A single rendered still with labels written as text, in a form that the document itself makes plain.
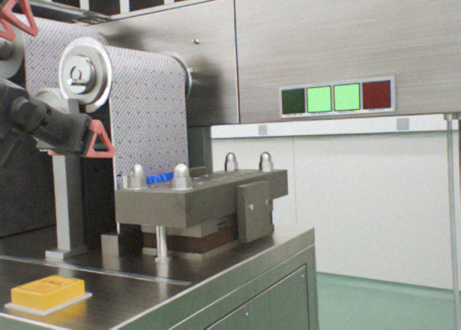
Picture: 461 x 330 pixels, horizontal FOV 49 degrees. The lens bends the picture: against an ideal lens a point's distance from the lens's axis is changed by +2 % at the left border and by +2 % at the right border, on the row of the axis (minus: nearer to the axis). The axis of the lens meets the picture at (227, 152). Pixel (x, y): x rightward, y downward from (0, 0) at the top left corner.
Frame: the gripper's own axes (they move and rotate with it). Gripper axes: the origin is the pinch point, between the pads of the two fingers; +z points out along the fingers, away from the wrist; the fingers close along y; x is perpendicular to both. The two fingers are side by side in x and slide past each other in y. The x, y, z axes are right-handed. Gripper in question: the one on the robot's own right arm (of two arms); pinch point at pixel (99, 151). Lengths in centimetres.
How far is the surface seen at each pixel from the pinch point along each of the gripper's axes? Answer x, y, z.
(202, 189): -2.9, 18.8, 8.7
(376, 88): 27, 38, 29
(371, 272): 29, -41, 285
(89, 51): 18.3, -5.4, -5.8
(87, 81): 12.6, -4.9, -4.3
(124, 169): -0.4, -1.1, 8.0
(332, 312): -5, -46, 241
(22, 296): -26.1, 9.8, -11.9
